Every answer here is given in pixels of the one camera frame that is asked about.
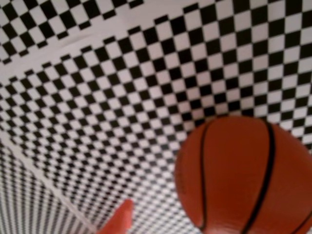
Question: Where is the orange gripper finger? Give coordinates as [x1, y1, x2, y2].
[96, 198, 135, 234]

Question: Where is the orange foam mini basketball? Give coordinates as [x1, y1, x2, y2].
[174, 116, 312, 234]

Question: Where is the black white checkerboard sheet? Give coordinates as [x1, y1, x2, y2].
[0, 0, 312, 234]
[0, 0, 152, 66]
[0, 142, 97, 234]

